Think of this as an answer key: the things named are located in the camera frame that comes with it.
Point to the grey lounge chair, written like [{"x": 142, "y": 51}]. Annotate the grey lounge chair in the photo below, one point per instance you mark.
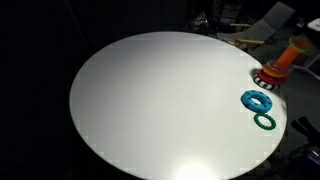
[{"x": 263, "y": 28}]

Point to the black clamp tool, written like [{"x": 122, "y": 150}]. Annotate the black clamp tool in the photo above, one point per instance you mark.
[{"x": 306, "y": 128}]

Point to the small white round table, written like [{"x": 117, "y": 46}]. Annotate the small white round table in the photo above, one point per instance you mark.
[{"x": 315, "y": 24}]

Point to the orange post stand striped base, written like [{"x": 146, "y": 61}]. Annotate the orange post stand striped base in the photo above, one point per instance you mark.
[{"x": 286, "y": 56}]

